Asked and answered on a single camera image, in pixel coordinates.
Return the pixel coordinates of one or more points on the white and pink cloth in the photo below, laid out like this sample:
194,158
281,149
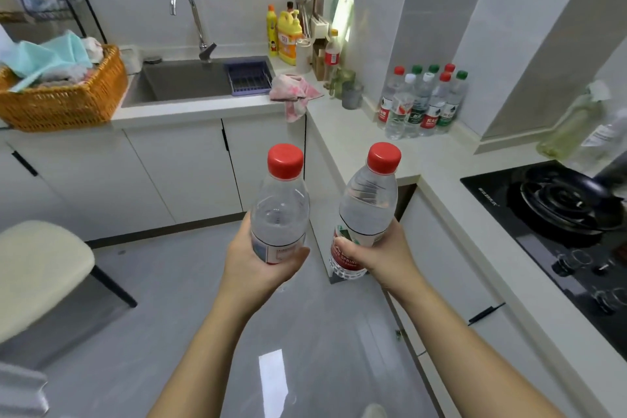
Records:
90,51

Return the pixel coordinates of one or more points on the water bottle with white label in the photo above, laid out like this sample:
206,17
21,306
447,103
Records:
280,207

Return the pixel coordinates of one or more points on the person's foot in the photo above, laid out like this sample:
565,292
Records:
374,411

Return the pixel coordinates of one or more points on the white small container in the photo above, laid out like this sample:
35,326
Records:
130,60

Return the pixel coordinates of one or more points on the person's left forearm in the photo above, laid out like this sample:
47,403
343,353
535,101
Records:
210,359

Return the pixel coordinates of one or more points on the water bottle with red label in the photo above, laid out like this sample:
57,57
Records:
367,202

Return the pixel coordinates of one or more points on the person's left hand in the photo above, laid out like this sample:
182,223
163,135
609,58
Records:
247,270

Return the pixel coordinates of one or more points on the purple drain tray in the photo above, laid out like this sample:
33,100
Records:
249,79

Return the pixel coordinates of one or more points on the teal cloth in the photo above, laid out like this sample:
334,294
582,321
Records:
54,57

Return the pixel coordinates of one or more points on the large yellow detergent bottle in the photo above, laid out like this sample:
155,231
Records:
289,40

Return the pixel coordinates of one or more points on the grey kitchen sink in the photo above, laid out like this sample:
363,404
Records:
186,79

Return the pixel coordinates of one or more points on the white cabinet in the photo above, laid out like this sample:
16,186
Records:
186,172

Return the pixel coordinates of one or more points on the yellow cooking oil bottle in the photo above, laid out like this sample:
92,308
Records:
570,128

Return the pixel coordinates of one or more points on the cream cushioned chair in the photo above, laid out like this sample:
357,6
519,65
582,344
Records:
34,266

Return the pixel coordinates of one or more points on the person's right thumb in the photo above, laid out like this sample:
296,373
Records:
350,251

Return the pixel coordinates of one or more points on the black burner grate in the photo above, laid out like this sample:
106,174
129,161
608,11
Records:
543,199

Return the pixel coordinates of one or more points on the person's left thumb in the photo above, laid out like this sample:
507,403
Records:
293,258

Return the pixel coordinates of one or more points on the person's right forearm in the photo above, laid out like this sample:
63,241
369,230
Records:
455,354

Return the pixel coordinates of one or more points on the black stove knob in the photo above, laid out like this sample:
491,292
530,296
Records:
568,263
606,299

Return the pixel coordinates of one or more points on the chrome kitchen faucet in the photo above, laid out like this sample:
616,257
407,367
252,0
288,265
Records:
196,21

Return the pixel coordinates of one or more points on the cluster of small water bottles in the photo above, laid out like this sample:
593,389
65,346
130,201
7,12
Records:
421,104

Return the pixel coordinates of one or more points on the slim yellow bottle red cap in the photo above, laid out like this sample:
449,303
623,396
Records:
272,33

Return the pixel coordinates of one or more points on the black glass gas stove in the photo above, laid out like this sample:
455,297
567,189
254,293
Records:
509,217

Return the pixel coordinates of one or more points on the orange wicker basket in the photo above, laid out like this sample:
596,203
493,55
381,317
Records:
63,101

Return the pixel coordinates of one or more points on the utensil holder with kitchen tools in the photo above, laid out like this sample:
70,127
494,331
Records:
313,16

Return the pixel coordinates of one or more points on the pink and white rag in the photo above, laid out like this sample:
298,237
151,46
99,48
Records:
293,89

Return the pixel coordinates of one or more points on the pale green wall light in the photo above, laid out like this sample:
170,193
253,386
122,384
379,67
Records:
343,11

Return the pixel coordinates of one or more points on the green glass ornament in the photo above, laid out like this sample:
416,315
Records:
340,82

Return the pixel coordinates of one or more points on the person's right hand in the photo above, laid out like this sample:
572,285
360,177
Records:
392,261

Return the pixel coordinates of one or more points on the sauce bottle with yellow cap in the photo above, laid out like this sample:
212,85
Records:
332,57

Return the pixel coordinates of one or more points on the clear plastic bottle white label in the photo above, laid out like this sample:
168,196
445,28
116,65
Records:
605,138

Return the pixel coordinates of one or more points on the grey glass cup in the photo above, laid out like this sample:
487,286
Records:
351,97

